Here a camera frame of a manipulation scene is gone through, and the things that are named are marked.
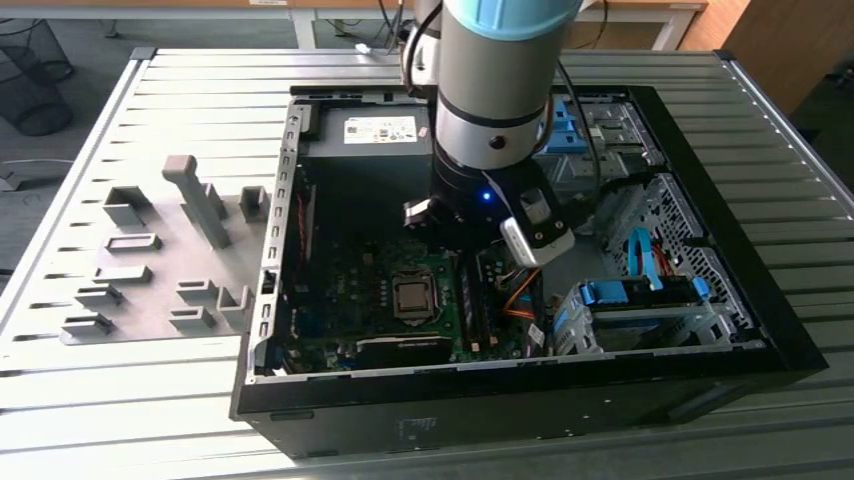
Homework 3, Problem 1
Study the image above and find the brown wooden cabinet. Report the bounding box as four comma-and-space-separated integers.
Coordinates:
679, 0, 854, 116

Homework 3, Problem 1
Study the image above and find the silver disk bay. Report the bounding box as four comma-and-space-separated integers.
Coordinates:
551, 279, 759, 355

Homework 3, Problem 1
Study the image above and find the black graphics card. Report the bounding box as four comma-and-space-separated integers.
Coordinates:
352, 333, 456, 370

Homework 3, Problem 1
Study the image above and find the blue RAM stick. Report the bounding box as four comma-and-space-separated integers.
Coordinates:
458, 249, 483, 347

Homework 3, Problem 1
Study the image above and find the grey power supply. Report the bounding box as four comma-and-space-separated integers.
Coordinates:
303, 104, 439, 239

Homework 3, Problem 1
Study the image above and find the black wire bundle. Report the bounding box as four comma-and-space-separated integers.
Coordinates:
586, 169, 654, 236

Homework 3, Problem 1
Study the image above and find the orange flat wire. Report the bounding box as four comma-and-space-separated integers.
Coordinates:
499, 269, 540, 320

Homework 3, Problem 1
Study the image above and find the white framed wooden desk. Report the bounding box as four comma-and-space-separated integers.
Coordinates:
105, 0, 710, 51

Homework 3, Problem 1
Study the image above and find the CPU socket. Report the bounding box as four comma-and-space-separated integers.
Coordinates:
388, 269, 443, 327

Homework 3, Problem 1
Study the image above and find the silver CPU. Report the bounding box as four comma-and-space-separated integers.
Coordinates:
396, 280, 434, 314

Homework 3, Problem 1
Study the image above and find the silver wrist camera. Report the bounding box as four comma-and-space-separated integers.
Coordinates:
499, 189, 577, 269

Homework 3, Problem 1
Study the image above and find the grey parts rack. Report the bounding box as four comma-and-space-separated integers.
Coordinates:
57, 153, 274, 347

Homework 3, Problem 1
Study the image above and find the blue plastic drive latch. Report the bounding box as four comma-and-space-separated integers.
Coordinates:
540, 94, 590, 154

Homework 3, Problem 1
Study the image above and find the green motherboard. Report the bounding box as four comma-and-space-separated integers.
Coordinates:
286, 234, 539, 374

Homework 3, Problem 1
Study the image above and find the hard disk in blue carrier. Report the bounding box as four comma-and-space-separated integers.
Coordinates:
577, 277, 710, 307

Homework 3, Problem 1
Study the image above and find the black PC case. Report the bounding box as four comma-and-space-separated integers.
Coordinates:
228, 83, 829, 459

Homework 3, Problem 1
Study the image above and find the black wire mesh bin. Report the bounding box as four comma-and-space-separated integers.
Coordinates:
0, 18, 76, 137

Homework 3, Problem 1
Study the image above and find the silver drive cage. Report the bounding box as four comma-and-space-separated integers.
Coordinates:
532, 97, 669, 214

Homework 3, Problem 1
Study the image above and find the blue wire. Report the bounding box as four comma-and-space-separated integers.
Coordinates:
625, 226, 667, 292

